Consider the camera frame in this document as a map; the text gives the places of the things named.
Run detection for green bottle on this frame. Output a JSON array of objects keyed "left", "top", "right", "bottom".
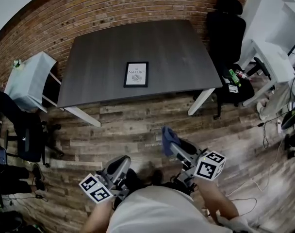
[{"left": 228, "top": 68, "right": 243, "bottom": 87}]

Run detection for white desk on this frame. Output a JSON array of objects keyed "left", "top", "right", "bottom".
[{"left": 242, "top": 38, "right": 295, "bottom": 107}]

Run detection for person's right forearm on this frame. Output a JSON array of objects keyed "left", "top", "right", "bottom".
[{"left": 197, "top": 178, "right": 241, "bottom": 226}]

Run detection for black chair armrest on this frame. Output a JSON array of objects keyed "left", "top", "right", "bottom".
[{"left": 246, "top": 56, "right": 272, "bottom": 80}]

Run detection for black picture frame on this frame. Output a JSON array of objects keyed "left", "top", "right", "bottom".
[{"left": 123, "top": 61, "right": 149, "bottom": 88}]

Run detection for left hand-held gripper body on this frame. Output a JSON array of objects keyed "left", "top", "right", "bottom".
[{"left": 79, "top": 169, "right": 131, "bottom": 204}]

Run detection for dark wooden table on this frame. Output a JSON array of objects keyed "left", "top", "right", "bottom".
[{"left": 57, "top": 20, "right": 224, "bottom": 128}]

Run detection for clear bottle with red cap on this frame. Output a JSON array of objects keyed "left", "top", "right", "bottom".
[{"left": 235, "top": 69, "right": 254, "bottom": 81}]

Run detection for person's white shirt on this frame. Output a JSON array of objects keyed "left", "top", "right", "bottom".
[{"left": 105, "top": 185, "right": 257, "bottom": 233}]

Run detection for person's black shoes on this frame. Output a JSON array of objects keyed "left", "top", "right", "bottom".
[{"left": 125, "top": 167, "right": 164, "bottom": 187}]

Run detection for tall black office chair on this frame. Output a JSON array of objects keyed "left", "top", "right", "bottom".
[{"left": 193, "top": 0, "right": 255, "bottom": 120}]

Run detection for blue cloth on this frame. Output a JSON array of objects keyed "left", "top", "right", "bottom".
[{"left": 161, "top": 126, "right": 181, "bottom": 156}]

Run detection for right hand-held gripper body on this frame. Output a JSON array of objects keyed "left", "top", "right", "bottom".
[{"left": 171, "top": 148, "right": 227, "bottom": 194}]

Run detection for white floor cable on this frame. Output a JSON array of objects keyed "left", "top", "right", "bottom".
[{"left": 225, "top": 130, "right": 285, "bottom": 197}]

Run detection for black swivel chair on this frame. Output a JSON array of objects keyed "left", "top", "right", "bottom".
[{"left": 0, "top": 83, "right": 65, "bottom": 168}]

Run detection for white paper card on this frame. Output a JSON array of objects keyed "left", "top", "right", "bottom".
[{"left": 228, "top": 83, "right": 241, "bottom": 94}]

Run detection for white shelf unit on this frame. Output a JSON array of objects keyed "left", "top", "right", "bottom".
[{"left": 234, "top": 0, "right": 295, "bottom": 68}]

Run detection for black and green chair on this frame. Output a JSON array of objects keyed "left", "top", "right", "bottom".
[{"left": 281, "top": 102, "right": 295, "bottom": 160}]

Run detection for light blue side table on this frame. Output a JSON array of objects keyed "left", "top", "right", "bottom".
[{"left": 4, "top": 51, "right": 62, "bottom": 113}]

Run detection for person's left forearm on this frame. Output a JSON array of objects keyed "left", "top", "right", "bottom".
[{"left": 82, "top": 199, "right": 115, "bottom": 233}]

